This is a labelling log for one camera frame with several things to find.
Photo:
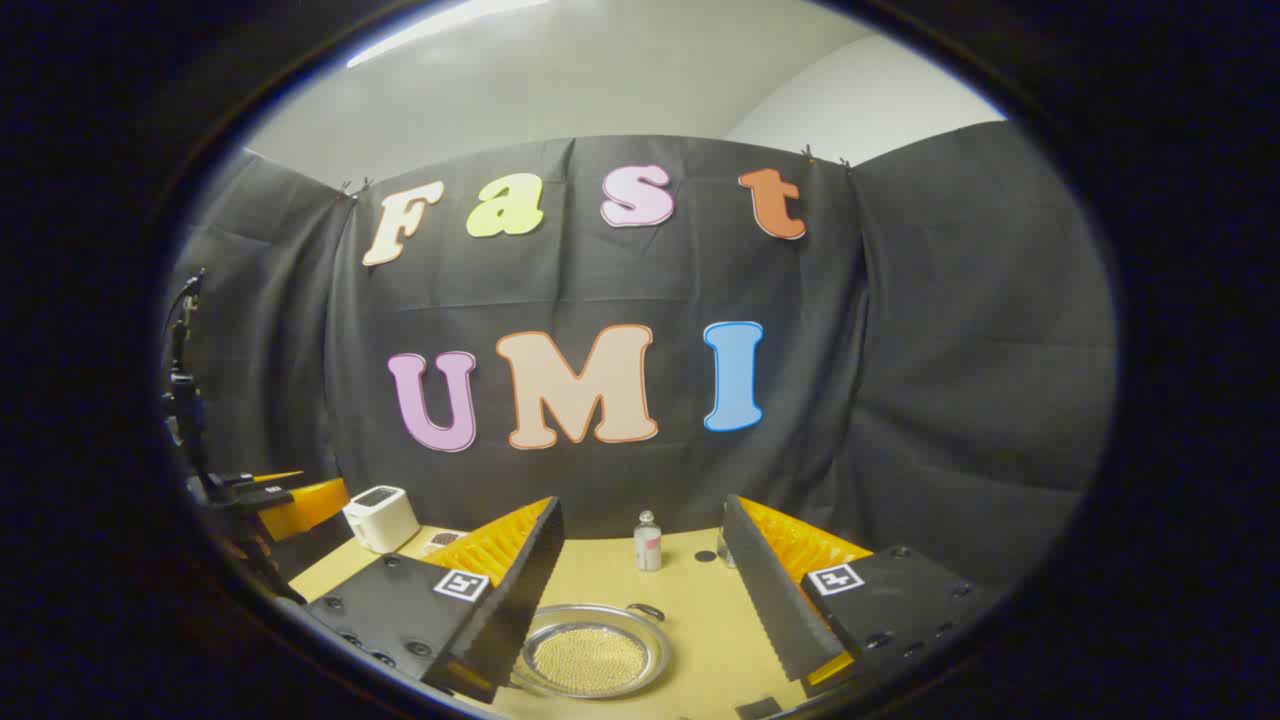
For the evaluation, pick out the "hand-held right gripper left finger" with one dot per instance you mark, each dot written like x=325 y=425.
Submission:
x=520 y=590

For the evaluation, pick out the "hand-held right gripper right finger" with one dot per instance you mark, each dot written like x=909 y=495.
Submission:
x=770 y=600

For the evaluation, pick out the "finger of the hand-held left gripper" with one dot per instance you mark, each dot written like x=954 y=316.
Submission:
x=275 y=477
x=305 y=505

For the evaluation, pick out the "white toaster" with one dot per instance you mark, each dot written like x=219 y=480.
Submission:
x=380 y=518

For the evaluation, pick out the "white divided bean dish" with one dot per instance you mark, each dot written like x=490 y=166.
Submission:
x=443 y=540

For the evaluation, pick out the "small clear bottle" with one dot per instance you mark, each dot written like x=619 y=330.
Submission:
x=648 y=548

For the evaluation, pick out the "black backdrop cloth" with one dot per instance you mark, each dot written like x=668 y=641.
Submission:
x=900 y=350

